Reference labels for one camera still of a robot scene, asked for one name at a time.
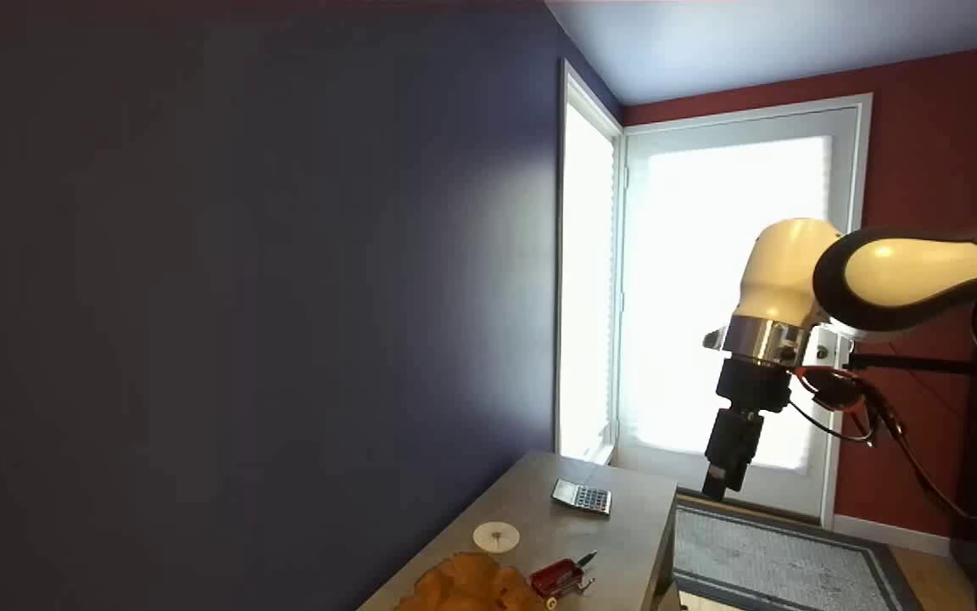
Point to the white compact disc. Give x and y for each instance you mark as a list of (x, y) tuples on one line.
[(497, 537)]

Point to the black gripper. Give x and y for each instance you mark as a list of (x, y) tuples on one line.
[(751, 393)]

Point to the grey rug with dark border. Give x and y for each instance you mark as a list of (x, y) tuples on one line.
[(789, 561)]

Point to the white framed glass door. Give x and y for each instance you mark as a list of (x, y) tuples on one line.
[(728, 173)]

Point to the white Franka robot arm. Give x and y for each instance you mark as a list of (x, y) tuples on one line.
[(895, 272)]

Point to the red multi-tool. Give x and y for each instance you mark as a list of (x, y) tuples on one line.
[(556, 580)]

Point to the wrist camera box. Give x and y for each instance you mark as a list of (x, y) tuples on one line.
[(831, 360)]

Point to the grey desk calculator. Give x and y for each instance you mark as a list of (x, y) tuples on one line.
[(580, 496)]

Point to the black camera stand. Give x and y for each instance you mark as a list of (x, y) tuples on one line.
[(925, 366)]

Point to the white framed window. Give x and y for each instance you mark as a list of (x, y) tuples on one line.
[(585, 285)]

